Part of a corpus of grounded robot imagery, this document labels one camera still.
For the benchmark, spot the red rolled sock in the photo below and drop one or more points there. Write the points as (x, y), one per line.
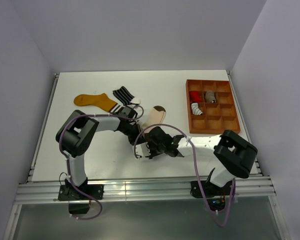
(195, 96)

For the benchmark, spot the aluminium frame rail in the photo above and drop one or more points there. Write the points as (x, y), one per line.
(131, 190)

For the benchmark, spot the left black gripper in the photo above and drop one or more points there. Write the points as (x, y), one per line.
(132, 140)

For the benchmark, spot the grey rolled sock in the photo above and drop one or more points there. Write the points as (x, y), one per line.
(210, 97)

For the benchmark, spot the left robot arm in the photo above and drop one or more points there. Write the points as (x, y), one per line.
(74, 139)

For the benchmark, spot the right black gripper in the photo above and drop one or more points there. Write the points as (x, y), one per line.
(150, 143)

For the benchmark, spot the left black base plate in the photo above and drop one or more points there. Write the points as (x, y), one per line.
(68, 193)

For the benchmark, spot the wooden compartment tray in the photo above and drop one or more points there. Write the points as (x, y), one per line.
(217, 117)

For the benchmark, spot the cream brown sock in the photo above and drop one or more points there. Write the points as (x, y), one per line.
(155, 115)

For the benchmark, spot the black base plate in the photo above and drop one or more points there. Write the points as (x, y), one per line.
(68, 193)
(210, 190)

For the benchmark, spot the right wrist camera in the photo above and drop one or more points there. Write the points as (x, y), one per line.
(141, 151)

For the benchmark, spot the mustard yellow sock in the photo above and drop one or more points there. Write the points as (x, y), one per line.
(101, 101)

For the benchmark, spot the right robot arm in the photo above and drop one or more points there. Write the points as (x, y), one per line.
(235, 154)

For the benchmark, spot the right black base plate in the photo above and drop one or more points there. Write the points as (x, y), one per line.
(210, 190)

